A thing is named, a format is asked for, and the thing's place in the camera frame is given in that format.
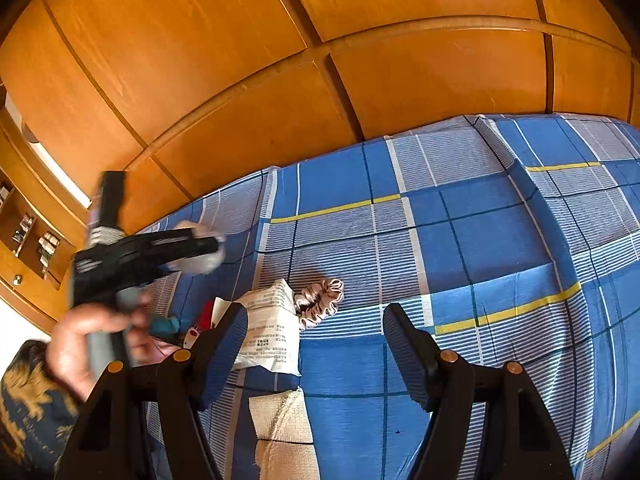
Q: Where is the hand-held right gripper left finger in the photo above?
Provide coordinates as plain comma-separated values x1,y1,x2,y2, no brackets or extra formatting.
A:
55,302,251,480

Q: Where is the wooden shelf cabinet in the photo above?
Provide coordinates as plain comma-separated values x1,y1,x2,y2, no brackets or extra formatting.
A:
0,105,96,336

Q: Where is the person's left hand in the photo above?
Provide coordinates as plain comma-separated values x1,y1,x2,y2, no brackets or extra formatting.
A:
47,292,168,403

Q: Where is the wooden wardrobe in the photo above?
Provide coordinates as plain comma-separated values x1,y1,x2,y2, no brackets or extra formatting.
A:
0,0,640,241

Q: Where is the group of white bottles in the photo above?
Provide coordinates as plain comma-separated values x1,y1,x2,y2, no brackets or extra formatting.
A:
37,232,61,266

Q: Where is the blue plaid bedsheet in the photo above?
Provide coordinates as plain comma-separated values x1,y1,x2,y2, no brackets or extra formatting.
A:
140,114,640,480

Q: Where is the beige mesh cloth black band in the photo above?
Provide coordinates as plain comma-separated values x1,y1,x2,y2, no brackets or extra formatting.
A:
247,387,321,480

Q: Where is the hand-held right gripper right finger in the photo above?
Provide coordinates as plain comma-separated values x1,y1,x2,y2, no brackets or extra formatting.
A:
382,302,576,480

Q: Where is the white printed packet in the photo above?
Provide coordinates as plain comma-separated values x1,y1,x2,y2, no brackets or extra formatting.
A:
227,277,301,378

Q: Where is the group of small jars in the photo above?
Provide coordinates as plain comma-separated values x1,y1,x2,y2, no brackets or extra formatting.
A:
12,212,36,243

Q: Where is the pink scrunchie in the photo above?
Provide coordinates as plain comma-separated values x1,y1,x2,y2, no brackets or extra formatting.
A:
291,277,346,331

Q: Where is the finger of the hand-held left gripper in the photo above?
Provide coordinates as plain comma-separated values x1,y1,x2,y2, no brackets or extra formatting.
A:
125,228,221,260
125,255,211,287

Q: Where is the white cylinder with red top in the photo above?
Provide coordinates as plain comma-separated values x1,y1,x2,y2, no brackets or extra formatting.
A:
182,297,223,348

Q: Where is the person's left forearm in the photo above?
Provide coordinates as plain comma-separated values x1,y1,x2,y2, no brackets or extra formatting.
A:
0,340,88,480

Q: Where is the teal and pink plush toy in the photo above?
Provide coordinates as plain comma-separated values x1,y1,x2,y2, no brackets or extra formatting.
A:
142,310,183,361

